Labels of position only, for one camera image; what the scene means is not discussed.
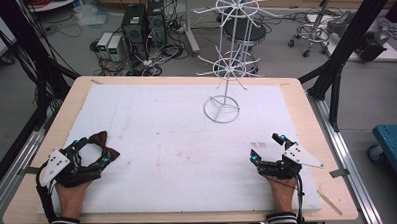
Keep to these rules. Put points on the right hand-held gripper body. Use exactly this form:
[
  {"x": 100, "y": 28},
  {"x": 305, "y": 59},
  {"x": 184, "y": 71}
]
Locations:
[{"x": 281, "y": 165}]

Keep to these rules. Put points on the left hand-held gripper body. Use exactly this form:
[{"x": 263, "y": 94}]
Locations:
[{"x": 56, "y": 165}]

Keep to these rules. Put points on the brown bow tie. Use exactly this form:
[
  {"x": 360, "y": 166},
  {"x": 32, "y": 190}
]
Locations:
[{"x": 102, "y": 145}]

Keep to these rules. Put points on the person's right hand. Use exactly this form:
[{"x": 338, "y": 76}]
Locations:
[{"x": 283, "y": 193}]

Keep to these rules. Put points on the person's left hand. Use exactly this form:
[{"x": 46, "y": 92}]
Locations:
[{"x": 71, "y": 196}]

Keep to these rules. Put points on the grey tape strip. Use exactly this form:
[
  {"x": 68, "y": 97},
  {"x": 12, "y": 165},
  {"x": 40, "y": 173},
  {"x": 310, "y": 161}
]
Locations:
[
  {"x": 28, "y": 170},
  {"x": 339, "y": 172}
]

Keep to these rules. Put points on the thin wooden stick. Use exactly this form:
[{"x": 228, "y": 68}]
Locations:
[{"x": 329, "y": 202}]

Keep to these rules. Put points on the white foam mat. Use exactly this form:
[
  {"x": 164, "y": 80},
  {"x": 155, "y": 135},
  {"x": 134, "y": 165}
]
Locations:
[{"x": 174, "y": 149}]

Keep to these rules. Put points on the white power supply unit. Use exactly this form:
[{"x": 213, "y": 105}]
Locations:
[
  {"x": 115, "y": 48},
  {"x": 104, "y": 44}
]

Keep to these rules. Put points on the blue cart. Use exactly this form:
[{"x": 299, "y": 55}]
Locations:
[{"x": 394, "y": 153}]

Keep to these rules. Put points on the black round stool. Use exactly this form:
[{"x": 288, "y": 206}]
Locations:
[{"x": 245, "y": 32}]

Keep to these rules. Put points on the black computer tower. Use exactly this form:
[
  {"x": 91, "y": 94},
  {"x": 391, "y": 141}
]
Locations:
[
  {"x": 135, "y": 29},
  {"x": 156, "y": 21}
]

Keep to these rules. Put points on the chrome swivel stool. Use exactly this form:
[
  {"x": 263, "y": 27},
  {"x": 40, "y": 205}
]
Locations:
[{"x": 320, "y": 17}]

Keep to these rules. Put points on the white platform with grey machine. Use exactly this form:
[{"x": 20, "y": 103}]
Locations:
[{"x": 364, "y": 36}]

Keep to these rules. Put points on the aluminium side rail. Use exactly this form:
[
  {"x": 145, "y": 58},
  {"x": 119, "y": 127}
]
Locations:
[
  {"x": 11, "y": 172},
  {"x": 348, "y": 163}
]

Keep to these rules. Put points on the black metal frame post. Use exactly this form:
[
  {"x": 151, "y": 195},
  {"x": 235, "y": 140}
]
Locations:
[
  {"x": 34, "y": 54},
  {"x": 347, "y": 46}
]

